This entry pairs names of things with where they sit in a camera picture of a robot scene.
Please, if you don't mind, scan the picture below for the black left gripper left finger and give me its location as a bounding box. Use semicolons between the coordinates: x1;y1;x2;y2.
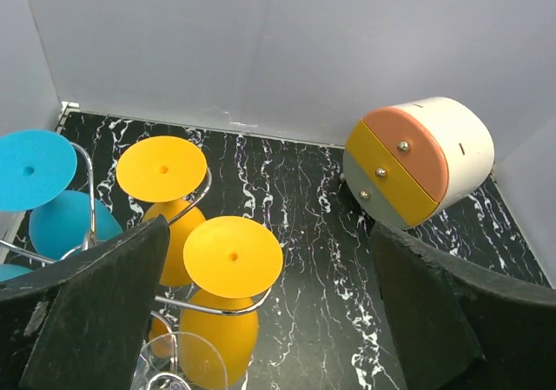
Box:
1;216;169;389

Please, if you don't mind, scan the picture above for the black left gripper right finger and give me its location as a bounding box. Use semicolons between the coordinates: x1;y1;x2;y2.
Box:
370;222;555;389

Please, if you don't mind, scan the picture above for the clear wine glass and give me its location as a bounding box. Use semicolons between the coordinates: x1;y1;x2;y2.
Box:
131;332;228;390

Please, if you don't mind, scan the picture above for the yellow wine glass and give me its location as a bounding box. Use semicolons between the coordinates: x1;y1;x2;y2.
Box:
179;216;283;386
116;136;207;287

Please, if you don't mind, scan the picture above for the chrome wine glass rack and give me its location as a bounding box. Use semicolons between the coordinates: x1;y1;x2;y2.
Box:
0;141;274;390

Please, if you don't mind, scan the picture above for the blue wine glass near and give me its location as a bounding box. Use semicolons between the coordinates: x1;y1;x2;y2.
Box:
0;264;32;282

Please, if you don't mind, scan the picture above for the blue wine glass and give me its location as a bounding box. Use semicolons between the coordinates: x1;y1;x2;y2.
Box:
1;129;122;261
0;264;32;282

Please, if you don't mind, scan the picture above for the blue wine glass far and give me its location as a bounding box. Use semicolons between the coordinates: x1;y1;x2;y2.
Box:
1;129;122;261

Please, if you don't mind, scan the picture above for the round white drawer cabinet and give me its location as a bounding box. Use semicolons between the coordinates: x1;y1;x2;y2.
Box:
341;96;494;230

